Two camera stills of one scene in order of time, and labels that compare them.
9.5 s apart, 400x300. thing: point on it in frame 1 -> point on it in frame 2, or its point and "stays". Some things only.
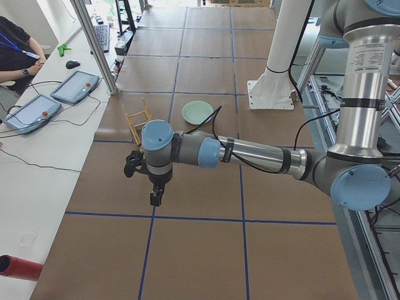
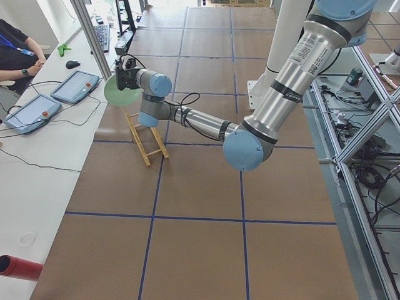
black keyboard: (102, 34) stays
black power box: (120, 48) stays
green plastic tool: (62, 49) stays
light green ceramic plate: (196, 112) -> (118, 97)
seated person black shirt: (21, 57) stays
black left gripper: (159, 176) -> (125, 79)
